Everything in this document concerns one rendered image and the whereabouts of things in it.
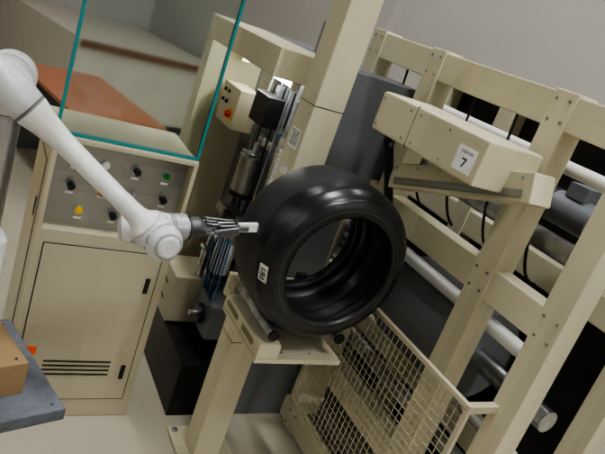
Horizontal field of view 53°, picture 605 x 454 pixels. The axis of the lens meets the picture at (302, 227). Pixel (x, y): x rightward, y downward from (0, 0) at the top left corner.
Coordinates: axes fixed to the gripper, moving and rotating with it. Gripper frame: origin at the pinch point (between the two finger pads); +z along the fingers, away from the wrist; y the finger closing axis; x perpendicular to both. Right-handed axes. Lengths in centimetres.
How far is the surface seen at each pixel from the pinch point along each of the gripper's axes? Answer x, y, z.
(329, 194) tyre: -16.1, -8.8, 22.7
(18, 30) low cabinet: 61, 706, -43
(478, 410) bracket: 39, -58, 66
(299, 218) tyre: -8.2, -10.5, 12.5
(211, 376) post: 89, 35, 11
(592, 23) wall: -85, 212, 370
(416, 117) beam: -41, 3, 57
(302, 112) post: -31, 35, 29
